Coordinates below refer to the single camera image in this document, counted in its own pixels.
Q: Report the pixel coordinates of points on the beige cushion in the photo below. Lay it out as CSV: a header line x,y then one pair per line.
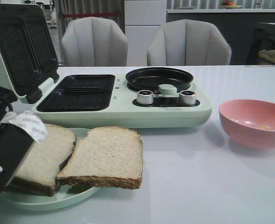
x,y
267,57

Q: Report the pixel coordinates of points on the mint green breakfast maker base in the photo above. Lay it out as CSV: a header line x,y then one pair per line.
x,y
90,101

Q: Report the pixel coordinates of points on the pink bowl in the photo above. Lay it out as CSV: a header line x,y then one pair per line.
x,y
240,118

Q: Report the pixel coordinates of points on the grey upholstered chair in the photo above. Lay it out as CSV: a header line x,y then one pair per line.
x,y
188,43
94,42

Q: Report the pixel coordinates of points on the white cabinet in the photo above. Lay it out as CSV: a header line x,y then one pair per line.
x,y
142,19

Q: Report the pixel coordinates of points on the fruit plate on counter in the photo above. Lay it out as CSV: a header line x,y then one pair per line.
x,y
227,4

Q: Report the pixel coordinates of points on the bread slice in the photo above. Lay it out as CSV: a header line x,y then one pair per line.
x,y
38,172
109,156

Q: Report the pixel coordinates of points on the shrimp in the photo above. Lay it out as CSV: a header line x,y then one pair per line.
x,y
265,127

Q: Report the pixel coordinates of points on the dark grey counter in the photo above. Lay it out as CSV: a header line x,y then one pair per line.
x,y
248,31

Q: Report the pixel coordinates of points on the right grey upholstered chair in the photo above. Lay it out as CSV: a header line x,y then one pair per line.
x,y
188,43

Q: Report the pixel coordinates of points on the silver control knob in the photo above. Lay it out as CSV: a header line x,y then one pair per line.
x,y
145,97
187,97

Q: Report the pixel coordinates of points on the left silver control knob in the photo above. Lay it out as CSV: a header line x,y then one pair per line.
x,y
145,97

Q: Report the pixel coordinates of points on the right silver control knob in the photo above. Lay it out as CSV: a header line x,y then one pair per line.
x,y
187,97

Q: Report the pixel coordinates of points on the mint green sandwich maker lid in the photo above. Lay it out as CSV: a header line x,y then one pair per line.
x,y
28,59

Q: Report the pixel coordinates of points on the black round frying pan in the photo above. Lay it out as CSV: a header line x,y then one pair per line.
x,y
150,78

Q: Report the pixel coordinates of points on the left grey upholstered chair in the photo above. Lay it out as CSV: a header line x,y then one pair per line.
x,y
94,42

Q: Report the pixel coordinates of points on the mint green pan handle knob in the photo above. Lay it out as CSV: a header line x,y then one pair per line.
x,y
167,89

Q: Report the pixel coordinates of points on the mint green round plate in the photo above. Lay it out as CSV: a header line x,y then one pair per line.
x,y
64,196

